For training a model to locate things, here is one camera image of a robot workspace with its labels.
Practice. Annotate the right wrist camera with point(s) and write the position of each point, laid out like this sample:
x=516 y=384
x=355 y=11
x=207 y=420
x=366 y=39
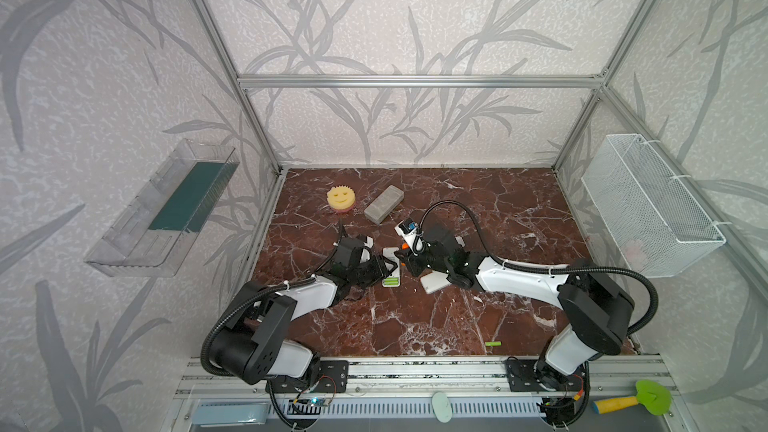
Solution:
x=411 y=234

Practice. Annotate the white remote with display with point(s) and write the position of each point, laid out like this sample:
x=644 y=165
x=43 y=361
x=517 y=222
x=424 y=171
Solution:
x=392 y=264

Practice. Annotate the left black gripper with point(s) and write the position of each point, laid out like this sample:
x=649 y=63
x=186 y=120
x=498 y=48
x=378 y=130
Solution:
x=372 y=266

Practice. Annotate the green yellow toy hammer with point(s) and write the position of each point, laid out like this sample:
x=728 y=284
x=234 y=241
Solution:
x=654 y=397

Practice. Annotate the yellow smiley sponge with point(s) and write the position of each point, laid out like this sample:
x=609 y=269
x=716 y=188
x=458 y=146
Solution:
x=341 y=199

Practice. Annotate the clear plastic wall shelf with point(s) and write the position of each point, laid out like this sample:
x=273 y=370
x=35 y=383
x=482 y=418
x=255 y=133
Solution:
x=154 y=234

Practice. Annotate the white remote with batteries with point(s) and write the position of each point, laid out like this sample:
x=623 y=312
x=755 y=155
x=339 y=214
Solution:
x=434 y=282

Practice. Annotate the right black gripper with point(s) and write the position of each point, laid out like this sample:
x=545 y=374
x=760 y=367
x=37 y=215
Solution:
x=417 y=255

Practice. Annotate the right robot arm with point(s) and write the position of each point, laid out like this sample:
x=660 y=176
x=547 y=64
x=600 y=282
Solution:
x=598 y=310

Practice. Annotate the grey stone block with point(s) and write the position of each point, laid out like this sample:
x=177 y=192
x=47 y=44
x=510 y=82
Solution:
x=381 y=207

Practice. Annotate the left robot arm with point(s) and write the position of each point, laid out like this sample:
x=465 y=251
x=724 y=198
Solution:
x=250 y=341

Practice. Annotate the white wire mesh basket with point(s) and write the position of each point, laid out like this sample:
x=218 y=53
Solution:
x=658 y=226

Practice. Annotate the pale green oval knob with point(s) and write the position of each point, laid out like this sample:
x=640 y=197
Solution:
x=441 y=406

